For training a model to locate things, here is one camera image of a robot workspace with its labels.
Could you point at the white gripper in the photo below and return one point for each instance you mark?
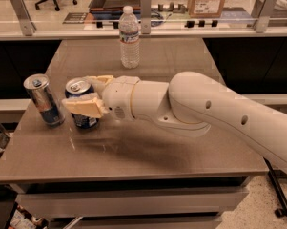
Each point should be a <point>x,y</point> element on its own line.
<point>118,95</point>

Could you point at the blue pepsi can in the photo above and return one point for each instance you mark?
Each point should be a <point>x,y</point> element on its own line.
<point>75,88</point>

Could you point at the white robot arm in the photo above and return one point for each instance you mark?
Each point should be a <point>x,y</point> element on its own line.
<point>187,105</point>

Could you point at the silver redbull can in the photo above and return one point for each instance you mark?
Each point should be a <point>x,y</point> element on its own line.
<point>39,90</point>

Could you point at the clear plastic water bottle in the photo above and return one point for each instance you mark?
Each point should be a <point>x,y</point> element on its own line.
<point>129,38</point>

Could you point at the grey table drawer unit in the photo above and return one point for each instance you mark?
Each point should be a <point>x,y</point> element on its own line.
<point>144,203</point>

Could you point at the cardboard box with label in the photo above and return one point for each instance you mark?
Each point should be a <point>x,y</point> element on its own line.
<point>205,8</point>

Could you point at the black floor bar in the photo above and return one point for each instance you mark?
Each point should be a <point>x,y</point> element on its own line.
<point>282,210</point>

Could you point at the left metal glass bracket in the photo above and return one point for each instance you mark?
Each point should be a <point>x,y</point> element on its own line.
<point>26,25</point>

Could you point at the metal glass bracket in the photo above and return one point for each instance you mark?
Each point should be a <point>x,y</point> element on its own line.
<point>26,25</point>
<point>264,15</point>
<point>145,11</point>

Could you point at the middle metal glass bracket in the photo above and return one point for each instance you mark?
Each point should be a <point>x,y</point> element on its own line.
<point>145,11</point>

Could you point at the right metal glass bracket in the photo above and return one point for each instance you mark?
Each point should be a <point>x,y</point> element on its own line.
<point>264,15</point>

